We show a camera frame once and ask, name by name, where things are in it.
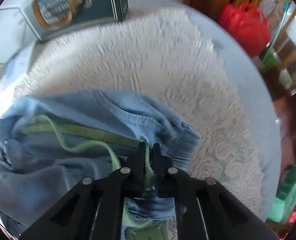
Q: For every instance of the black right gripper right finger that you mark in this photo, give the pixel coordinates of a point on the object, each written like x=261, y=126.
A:
x=205, y=209

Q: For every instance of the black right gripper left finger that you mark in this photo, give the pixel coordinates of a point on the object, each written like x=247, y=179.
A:
x=93, y=209

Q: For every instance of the blue garment with green drawstring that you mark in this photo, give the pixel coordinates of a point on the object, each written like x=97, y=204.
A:
x=88, y=142

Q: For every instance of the green plastic bag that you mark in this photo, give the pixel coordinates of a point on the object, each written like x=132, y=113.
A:
x=285, y=199

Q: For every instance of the cream lace tablecloth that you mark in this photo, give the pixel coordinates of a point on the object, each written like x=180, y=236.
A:
x=154, y=77

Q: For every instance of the red plastic bag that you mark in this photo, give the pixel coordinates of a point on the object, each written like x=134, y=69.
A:
x=247, y=25

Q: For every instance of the dark green gift bag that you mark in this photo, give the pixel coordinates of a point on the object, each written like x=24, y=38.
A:
x=50, y=18

